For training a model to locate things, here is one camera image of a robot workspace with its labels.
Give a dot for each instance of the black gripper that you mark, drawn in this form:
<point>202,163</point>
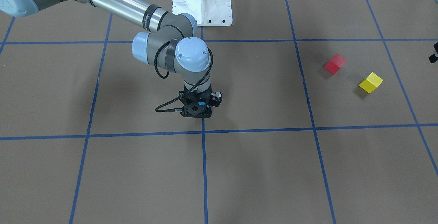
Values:
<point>216,99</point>

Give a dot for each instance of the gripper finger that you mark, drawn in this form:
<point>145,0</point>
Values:
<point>434,57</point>

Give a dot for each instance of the red cube block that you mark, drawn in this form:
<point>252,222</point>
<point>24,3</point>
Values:
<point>335,63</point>

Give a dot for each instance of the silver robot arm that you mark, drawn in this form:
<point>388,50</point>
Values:
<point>167,42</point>

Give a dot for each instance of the yellow cube block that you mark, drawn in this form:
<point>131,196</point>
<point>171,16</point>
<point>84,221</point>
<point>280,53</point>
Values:
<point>371,83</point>

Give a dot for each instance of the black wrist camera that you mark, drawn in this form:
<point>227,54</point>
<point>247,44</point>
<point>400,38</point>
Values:
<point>215,99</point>

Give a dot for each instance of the white pedestal column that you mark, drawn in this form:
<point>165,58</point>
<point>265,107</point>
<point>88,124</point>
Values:
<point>207,13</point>

